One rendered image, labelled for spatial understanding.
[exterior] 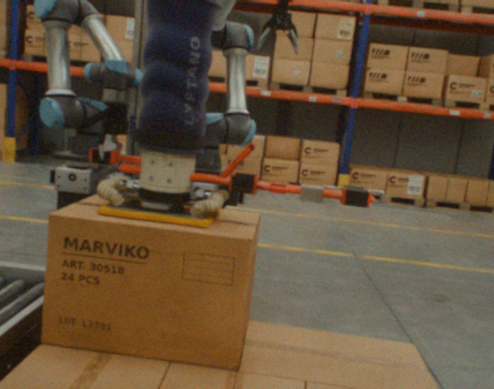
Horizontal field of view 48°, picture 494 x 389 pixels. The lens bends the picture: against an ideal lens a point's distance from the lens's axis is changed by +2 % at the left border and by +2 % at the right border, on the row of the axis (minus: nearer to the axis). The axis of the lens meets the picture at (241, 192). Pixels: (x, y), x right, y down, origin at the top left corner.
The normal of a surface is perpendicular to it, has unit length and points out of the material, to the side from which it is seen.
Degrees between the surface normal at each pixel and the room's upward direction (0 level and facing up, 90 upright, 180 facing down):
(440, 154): 90
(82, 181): 90
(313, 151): 89
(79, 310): 90
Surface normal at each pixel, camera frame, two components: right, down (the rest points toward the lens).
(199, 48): 0.68, -0.01
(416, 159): -0.04, 0.15
